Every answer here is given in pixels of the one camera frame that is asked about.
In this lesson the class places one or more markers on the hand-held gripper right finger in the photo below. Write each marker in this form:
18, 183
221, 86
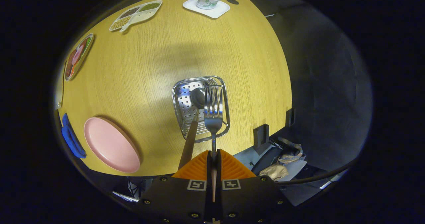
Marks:
249, 194

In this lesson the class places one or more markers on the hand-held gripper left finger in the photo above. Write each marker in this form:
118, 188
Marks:
179, 194

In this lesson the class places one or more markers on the crumpled beige cloth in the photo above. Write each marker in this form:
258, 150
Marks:
275, 171

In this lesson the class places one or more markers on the black table clamp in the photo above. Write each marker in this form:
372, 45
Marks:
290, 117
261, 136

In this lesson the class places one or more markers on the pink round plate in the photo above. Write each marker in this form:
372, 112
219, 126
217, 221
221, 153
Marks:
111, 144

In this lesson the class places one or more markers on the blue towel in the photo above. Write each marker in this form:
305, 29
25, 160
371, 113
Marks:
71, 141

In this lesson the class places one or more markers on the white toaster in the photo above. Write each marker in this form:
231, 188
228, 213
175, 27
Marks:
59, 94

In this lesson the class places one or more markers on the brown meat patty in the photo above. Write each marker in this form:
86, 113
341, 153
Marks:
69, 66

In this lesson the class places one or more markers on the white oval food plate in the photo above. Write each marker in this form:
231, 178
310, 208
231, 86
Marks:
79, 56

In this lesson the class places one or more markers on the pink ham slice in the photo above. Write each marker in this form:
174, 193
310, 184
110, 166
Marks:
77, 54

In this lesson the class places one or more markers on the green lettuce leaf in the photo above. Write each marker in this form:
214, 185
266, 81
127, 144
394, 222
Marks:
88, 42

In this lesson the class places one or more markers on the white divided bean dish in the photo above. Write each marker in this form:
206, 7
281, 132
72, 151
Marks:
141, 16

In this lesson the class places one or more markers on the white square coaster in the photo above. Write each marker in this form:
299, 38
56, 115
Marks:
219, 11

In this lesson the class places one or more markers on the black table grommet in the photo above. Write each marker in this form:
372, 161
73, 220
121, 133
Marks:
232, 1

